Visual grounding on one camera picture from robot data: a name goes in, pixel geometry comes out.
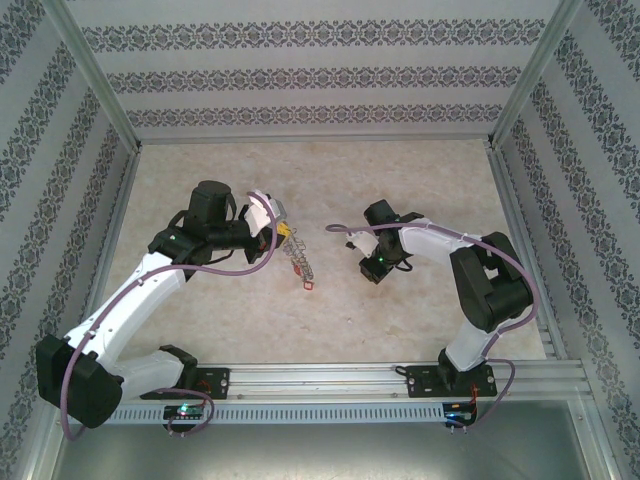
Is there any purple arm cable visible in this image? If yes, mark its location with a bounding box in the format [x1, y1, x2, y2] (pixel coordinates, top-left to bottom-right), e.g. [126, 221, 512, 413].
[58, 191, 281, 442]
[324, 222, 536, 434]

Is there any controller circuit board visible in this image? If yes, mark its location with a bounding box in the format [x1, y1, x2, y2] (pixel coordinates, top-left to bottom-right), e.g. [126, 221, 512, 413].
[443, 402, 476, 426]
[164, 404, 206, 421]

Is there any aluminium frame post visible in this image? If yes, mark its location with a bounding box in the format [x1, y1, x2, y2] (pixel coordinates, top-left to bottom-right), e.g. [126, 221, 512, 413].
[491, 0, 585, 149]
[47, 0, 144, 151]

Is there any white slotted cable duct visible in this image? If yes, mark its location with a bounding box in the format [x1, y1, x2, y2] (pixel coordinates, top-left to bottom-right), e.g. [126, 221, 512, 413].
[107, 403, 446, 424]

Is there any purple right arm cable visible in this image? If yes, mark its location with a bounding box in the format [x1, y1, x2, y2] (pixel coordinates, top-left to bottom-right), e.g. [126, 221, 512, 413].
[324, 222, 536, 434]

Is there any grey metal sheet panel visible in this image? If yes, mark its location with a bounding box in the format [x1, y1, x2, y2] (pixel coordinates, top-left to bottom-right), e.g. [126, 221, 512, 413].
[49, 422, 601, 480]

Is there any left controller circuit board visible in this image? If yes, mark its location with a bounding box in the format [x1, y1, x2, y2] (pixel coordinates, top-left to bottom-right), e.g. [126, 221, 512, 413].
[164, 404, 206, 421]

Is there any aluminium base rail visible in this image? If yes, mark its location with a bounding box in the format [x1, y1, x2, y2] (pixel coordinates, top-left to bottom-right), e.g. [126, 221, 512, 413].
[227, 362, 585, 400]

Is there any right controller circuit board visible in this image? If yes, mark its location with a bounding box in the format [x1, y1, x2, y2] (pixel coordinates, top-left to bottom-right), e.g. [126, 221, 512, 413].
[443, 402, 476, 426]

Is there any aluminium table side rail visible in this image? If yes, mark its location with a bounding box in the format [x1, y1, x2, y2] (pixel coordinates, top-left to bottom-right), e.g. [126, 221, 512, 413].
[487, 142, 569, 359]
[64, 147, 144, 341]

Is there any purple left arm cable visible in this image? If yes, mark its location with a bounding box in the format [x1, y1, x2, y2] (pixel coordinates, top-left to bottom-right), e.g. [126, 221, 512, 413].
[58, 191, 281, 442]

